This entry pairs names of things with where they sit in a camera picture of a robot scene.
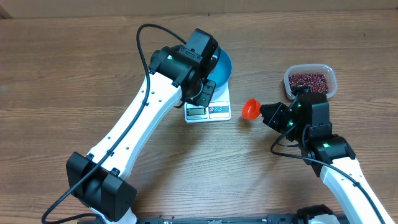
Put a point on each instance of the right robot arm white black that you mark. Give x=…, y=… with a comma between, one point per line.
x=307, y=121

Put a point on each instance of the orange measuring scoop blue handle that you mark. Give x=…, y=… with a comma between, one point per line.
x=251, y=109

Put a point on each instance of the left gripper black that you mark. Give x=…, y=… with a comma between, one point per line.
x=204, y=100

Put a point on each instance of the clear plastic container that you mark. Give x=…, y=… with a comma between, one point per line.
x=312, y=68

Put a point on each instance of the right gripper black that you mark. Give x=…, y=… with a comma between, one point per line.
x=273, y=121

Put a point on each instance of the red beans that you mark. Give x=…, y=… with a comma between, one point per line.
x=316, y=81

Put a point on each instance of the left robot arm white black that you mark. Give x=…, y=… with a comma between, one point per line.
x=174, y=76

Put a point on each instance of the white digital kitchen scale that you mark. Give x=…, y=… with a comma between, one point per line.
x=219, y=108

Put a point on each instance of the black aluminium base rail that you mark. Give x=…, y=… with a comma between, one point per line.
x=314, y=214

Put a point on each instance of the blue bowl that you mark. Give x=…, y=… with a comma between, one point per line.
x=223, y=70

